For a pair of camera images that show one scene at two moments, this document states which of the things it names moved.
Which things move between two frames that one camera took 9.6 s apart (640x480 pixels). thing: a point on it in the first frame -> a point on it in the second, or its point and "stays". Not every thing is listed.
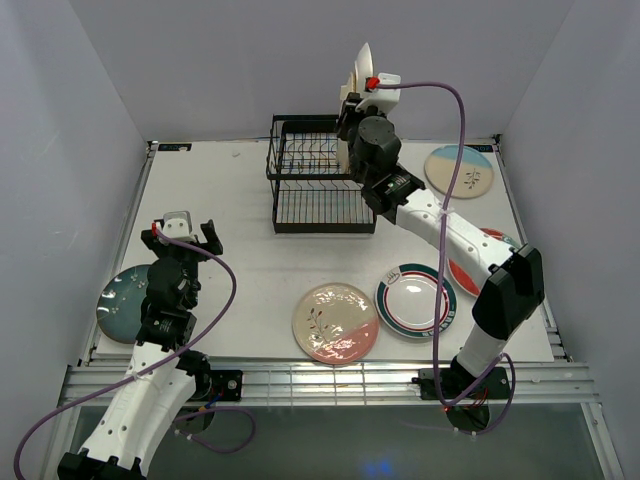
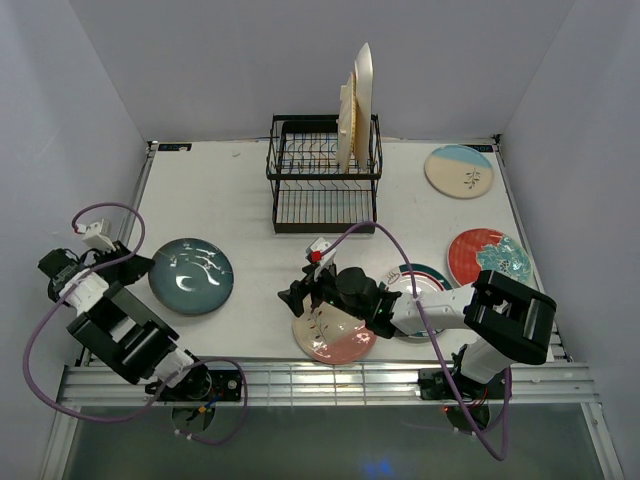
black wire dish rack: x=309 y=194 stays
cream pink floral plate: x=335 y=323 stays
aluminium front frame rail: x=562 y=384 stays
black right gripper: x=349 y=115 -> x=300 y=289
